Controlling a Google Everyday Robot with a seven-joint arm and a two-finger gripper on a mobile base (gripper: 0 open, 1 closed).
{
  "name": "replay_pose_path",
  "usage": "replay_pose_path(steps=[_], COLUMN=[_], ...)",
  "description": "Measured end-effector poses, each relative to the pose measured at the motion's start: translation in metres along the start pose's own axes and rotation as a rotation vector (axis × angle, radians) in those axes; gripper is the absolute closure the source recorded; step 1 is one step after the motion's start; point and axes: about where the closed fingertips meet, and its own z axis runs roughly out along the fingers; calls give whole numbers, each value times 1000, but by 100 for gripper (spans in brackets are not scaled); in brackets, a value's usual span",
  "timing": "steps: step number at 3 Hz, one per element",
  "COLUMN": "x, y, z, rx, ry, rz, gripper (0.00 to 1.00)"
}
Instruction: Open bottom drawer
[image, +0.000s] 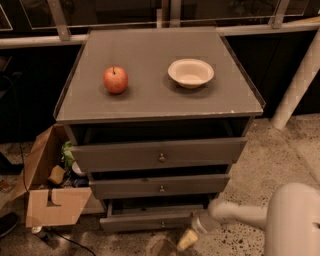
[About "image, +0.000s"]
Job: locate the red apple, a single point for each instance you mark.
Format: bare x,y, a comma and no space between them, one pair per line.
115,80

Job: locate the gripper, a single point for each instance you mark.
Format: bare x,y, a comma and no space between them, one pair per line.
201,224

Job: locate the grey bottom drawer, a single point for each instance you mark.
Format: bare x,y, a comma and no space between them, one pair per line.
148,217

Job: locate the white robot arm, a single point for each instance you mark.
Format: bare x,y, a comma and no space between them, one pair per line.
291,221

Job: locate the yellow sponge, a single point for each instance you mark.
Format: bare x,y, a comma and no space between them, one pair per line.
57,174

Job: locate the green bag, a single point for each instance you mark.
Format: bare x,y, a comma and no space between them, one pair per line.
67,156

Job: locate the white bowl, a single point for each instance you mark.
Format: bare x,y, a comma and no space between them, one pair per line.
190,73

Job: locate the white diagonal pole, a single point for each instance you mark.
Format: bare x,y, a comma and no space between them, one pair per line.
299,85

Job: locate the metal railing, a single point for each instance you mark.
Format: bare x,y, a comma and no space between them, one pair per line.
37,23

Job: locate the grey drawer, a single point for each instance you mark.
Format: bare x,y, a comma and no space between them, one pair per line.
158,155
148,217
159,186

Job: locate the grey middle drawer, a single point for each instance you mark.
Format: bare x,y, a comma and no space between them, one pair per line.
159,186

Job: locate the grey drawer cabinet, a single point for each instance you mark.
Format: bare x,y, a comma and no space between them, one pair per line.
154,107

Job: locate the grey top drawer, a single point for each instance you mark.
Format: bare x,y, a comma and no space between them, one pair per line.
158,155

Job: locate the white cup in box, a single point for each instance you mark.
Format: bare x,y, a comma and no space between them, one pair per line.
76,169

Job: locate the cardboard box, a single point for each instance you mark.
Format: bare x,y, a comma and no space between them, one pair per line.
48,207

